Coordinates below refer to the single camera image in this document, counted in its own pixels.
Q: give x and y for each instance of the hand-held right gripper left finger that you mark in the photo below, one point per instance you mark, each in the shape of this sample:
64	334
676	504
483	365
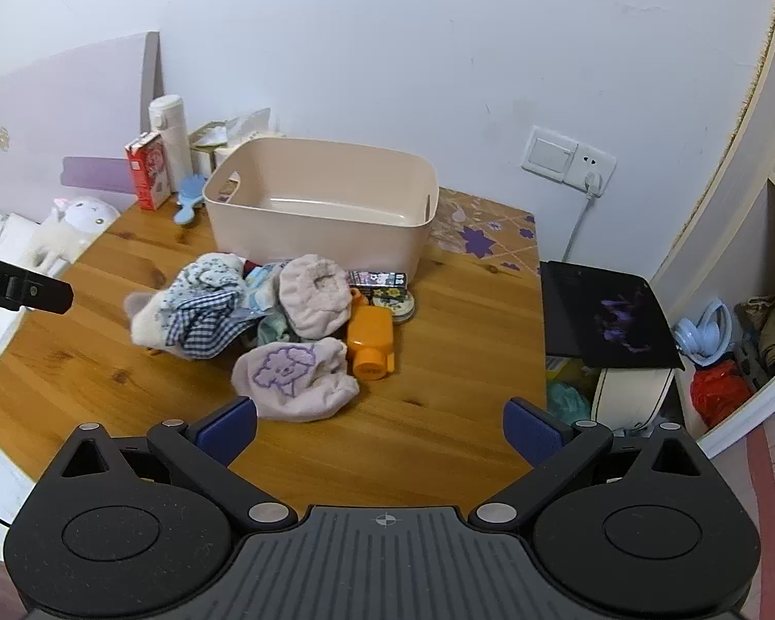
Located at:
226	429

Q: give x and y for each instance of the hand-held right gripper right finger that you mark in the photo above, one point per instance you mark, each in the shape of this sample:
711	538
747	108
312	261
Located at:
533	433

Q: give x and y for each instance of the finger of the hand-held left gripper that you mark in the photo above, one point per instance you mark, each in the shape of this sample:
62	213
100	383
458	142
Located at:
45	294

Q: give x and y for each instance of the lavender sock with dog print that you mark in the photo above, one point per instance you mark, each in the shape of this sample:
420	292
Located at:
297	374

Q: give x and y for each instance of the green striped sock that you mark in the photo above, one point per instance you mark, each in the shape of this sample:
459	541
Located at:
272	330

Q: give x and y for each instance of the small blue patterned box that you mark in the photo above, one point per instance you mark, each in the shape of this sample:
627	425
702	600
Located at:
261	290

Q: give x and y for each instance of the orange bottle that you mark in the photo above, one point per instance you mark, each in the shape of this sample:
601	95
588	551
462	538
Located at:
371	336

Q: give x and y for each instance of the beige plastic storage bin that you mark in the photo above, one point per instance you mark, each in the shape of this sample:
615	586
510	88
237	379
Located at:
316	239

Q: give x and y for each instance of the long cartoon printed box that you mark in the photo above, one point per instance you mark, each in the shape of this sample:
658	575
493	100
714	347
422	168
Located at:
378	279

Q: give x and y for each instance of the white bedding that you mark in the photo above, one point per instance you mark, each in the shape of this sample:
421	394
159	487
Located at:
6	232

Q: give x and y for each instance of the white plush cat toy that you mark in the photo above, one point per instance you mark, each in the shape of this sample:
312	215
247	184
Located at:
81	216

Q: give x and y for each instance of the white round bin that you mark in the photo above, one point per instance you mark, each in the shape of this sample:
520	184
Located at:
626	394

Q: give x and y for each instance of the wooden desk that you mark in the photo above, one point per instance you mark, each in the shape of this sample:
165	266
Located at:
458	355

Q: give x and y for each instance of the red carton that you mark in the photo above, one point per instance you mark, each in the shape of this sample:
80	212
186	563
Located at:
145	174

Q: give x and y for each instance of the blue hairbrush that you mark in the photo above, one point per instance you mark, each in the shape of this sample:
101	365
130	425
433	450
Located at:
190	192

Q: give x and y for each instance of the pink headboard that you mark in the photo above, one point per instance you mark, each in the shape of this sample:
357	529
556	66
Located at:
58	110

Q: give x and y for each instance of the round floral tin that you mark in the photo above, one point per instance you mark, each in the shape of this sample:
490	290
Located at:
394	307

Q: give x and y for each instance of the red plastic bag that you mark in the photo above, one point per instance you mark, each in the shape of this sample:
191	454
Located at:
717	391

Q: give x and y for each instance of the purple floral table mat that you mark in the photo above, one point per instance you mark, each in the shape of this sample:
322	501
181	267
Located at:
478	242

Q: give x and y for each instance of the white thermos bottle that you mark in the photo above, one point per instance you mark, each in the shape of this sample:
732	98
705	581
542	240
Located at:
171	135

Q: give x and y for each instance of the light blue headphones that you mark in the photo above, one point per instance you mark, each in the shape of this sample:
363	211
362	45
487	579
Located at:
717	323

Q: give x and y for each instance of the tissue box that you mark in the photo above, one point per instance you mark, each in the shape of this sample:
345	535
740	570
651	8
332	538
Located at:
205	145

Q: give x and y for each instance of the olive clothing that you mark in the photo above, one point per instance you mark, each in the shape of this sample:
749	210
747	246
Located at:
768	329

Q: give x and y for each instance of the white curved shelf unit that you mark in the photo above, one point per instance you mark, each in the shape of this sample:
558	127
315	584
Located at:
736	174

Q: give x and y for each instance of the white wall socket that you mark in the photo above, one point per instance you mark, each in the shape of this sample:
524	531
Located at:
597	161

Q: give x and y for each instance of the white wall switch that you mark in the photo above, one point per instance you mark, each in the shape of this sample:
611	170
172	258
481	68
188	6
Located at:
549	152

